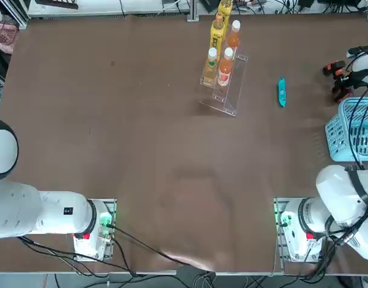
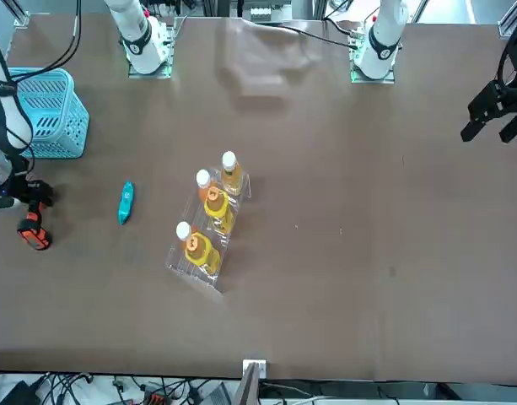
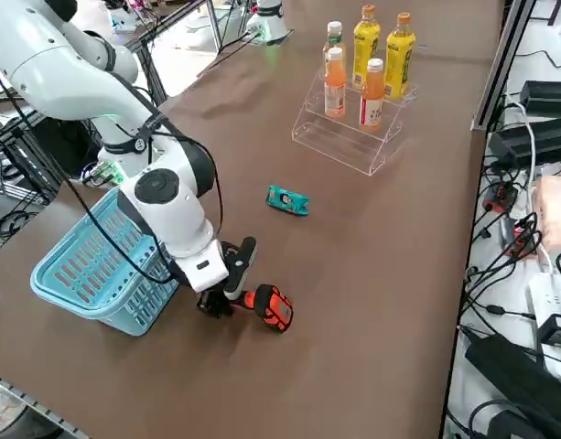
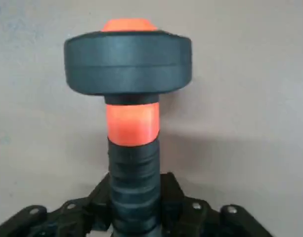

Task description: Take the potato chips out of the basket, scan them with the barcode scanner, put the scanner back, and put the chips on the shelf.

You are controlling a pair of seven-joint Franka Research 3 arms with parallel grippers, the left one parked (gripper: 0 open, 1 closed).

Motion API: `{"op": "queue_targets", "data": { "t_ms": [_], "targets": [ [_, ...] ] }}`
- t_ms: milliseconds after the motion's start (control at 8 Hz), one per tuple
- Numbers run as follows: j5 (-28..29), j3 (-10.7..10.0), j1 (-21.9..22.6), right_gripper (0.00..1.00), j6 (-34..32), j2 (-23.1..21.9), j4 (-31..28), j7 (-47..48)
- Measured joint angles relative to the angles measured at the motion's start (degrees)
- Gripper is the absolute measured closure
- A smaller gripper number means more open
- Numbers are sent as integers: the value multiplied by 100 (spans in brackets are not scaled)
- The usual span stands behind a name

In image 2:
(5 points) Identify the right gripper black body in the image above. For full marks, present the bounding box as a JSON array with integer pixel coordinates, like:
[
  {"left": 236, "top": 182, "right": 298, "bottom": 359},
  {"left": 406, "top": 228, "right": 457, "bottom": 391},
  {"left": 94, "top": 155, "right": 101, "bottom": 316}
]
[{"left": 0, "top": 180, "right": 31, "bottom": 212}]

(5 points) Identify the teal potato chips packet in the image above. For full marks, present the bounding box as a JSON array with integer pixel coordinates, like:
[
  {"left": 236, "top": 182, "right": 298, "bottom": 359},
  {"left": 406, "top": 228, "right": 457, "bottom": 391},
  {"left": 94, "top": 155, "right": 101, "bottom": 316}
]
[{"left": 117, "top": 181, "right": 136, "bottom": 226}]

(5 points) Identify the light blue plastic basket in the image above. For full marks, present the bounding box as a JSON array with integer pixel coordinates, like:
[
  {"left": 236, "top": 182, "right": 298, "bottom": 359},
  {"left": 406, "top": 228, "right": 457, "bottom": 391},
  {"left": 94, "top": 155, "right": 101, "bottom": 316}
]
[{"left": 7, "top": 67, "right": 90, "bottom": 160}]

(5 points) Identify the clear acrylic stepped shelf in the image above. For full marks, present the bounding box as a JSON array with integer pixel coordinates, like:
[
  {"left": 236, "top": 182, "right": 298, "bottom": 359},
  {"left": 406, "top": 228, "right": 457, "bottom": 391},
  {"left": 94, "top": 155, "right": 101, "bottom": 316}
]
[{"left": 164, "top": 167, "right": 254, "bottom": 295}]

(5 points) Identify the orange drink bottle white cap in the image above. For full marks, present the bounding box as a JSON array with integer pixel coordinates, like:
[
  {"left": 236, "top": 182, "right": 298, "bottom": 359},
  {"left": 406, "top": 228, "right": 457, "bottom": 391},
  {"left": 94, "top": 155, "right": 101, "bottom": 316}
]
[{"left": 175, "top": 221, "right": 196, "bottom": 254}]

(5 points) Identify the reddish drink bottle white cap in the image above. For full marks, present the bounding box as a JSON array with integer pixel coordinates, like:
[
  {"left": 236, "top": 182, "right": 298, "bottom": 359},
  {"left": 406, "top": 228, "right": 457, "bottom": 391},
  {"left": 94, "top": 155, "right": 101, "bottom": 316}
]
[{"left": 195, "top": 169, "right": 219, "bottom": 203}]

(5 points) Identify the yellow drink bottle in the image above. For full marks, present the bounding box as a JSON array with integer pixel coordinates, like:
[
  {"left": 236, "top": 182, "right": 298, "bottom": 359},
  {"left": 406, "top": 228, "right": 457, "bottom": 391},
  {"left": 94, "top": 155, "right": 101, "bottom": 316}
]
[
  {"left": 202, "top": 185, "right": 236, "bottom": 235},
  {"left": 183, "top": 231, "right": 223, "bottom": 278}
]

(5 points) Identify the pale yellow bottle white cap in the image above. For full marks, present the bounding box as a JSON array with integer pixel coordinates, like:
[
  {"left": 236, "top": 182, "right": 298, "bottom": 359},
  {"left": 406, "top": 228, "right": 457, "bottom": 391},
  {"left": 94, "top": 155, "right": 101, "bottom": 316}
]
[{"left": 219, "top": 150, "right": 246, "bottom": 196}]

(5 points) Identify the aluminium frame profile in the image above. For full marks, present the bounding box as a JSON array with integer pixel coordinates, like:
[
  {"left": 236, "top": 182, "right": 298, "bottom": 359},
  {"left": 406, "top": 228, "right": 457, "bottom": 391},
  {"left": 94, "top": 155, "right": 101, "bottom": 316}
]
[
  {"left": 496, "top": 0, "right": 517, "bottom": 39},
  {"left": 3, "top": 0, "right": 31, "bottom": 29}
]

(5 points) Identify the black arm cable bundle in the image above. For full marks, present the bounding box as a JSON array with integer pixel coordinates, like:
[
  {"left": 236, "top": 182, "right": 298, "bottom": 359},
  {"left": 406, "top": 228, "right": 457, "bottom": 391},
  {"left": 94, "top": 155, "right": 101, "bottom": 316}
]
[{"left": 0, "top": 0, "right": 83, "bottom": 172}]

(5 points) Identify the black cable across table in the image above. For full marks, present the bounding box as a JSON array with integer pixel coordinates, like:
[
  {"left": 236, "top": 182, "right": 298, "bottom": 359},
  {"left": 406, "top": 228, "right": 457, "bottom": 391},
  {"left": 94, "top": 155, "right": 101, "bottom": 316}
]
[{"left": 244, "top": 19, "right": 356, "bottom": 48}]

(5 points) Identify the aluminium frame post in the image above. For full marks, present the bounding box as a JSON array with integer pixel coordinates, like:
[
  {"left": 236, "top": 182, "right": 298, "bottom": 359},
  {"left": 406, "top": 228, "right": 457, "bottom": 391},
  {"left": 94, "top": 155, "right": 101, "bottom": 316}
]
[{"left": 234, "top": 359, "right": 267, "bottom": 405}]

